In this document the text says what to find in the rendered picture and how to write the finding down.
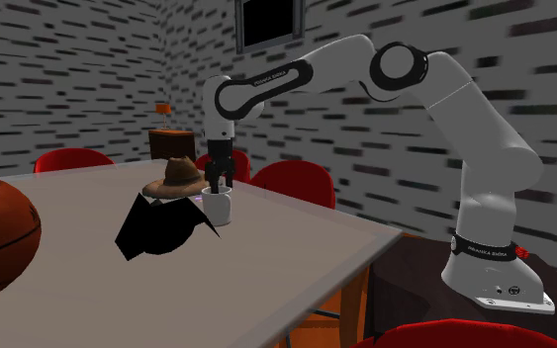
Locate brown brimmed hat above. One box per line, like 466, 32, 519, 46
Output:
141, 155, 211, 201

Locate grey dining table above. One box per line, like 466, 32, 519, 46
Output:
0, 158, 404, 348

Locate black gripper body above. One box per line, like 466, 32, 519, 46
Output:
207, 137, 235, 168

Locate white mug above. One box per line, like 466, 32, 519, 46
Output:
201, 185, 233, 227

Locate dark robot stand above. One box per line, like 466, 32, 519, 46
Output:
363, 233, 557, 348

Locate black angular object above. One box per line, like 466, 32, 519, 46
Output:
114, 192, 222, 262

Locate brown cabinet with orange lamp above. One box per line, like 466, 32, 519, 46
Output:
147, 103, 197, 163

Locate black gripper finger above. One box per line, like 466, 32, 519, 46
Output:
221, 161, 237, 190
204, 161, 221, 196

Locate red chair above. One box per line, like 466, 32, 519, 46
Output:
33, 147, 116, 174
348, 318, 557, 348
194, 148, 252, 185
249, 161, 337, 211

